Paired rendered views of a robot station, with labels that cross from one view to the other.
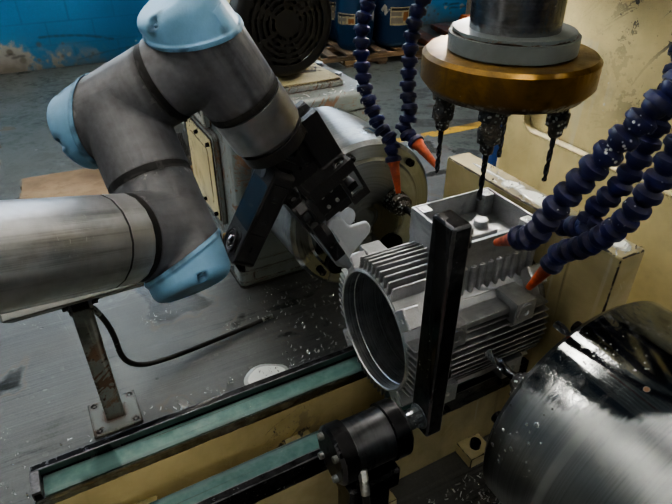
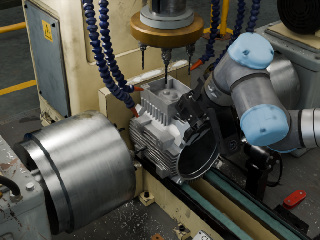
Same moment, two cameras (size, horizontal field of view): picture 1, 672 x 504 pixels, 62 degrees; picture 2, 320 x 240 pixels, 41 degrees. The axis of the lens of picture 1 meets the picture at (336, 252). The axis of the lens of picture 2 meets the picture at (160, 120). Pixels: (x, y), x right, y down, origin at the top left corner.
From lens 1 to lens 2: 1.14 m
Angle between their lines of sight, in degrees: 79
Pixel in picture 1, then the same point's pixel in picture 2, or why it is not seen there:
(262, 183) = (226, 112)
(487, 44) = (192, 16)
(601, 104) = (119, 32)
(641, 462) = (279, 75)
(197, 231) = not seen: hidden behind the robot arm
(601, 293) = (189, 80)
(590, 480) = (280, 88)
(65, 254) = not seen: outside the picture
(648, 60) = (132, 5)
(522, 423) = not seen: hidden behind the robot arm
